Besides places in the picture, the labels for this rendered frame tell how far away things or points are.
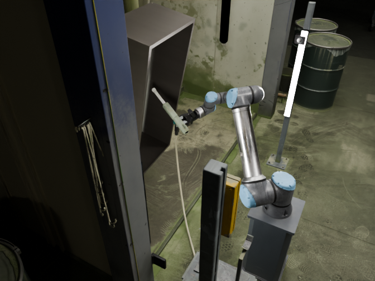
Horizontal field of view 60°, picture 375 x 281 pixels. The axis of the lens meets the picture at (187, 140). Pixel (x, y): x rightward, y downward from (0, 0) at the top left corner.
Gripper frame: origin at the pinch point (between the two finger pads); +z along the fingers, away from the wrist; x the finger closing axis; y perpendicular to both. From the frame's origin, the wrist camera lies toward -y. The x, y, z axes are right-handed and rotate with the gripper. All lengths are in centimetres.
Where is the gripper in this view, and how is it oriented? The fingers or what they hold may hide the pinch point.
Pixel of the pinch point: (176, 123)
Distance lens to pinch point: 254.5
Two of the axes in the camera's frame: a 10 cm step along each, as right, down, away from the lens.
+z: -8.1, 4.6, -3.7
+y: -1.1, 5.0, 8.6
